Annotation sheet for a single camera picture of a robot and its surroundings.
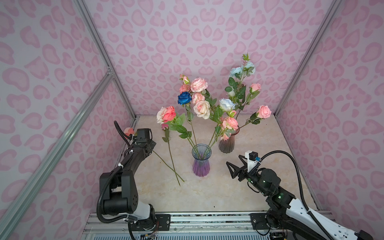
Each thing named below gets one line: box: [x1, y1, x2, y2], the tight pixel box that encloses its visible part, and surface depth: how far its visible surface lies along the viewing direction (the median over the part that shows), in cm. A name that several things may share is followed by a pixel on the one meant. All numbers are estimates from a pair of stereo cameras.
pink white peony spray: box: [179, 74, 224, 132], surface depth 66 cm
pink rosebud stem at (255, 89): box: [235, 83, 262, 120], surface depth 80 cm
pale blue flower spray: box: [225, 53, 256, 119], surface depth 81 cm
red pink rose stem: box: [156, 106, 200, 151], surface depth 68 cm
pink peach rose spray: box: [203, 116, 239, 159], surface depth 64 cm
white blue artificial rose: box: [219, 98, 236, 112], surface depth 67 cm
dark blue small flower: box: [177, 91, 198, 147], surface depth 69 cm
